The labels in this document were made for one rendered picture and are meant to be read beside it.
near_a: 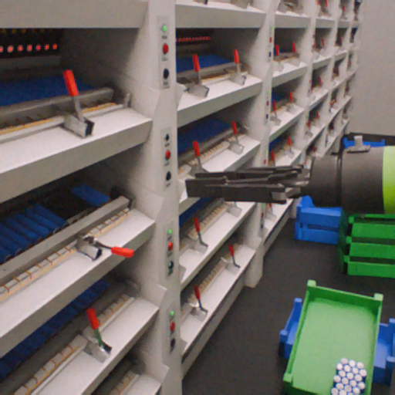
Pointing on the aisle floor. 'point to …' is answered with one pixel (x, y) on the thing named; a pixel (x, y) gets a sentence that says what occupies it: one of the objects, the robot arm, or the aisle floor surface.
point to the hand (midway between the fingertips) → (210, 183)
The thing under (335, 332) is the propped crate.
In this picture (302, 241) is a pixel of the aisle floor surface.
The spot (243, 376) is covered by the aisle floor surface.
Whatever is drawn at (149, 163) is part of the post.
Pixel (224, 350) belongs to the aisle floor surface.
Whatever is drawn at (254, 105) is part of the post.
